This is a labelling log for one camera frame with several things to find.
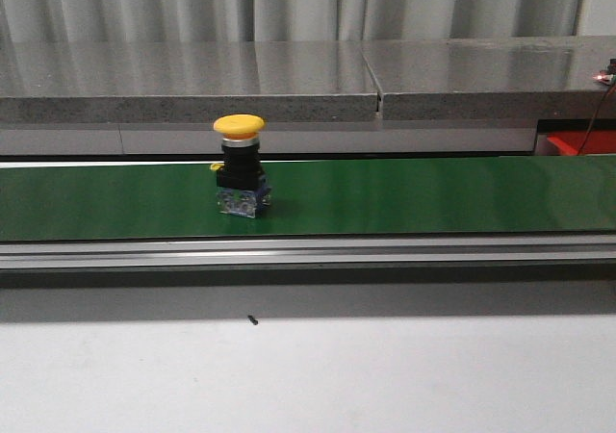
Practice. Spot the yellow mushroom push button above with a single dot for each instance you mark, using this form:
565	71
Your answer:
243	188

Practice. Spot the grey stone counter slab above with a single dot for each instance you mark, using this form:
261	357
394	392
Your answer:
304	81

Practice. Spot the green conveyor belt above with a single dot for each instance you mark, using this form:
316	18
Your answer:
334	197

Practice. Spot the red plate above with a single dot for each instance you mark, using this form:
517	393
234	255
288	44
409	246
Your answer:
570	143

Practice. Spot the small green circuit board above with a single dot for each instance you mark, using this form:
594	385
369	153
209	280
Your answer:
605	77

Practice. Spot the grey pleated curtain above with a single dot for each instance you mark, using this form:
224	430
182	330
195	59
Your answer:
299	20

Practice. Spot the aluminium conveyor frame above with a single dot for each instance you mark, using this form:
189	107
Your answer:
319	250

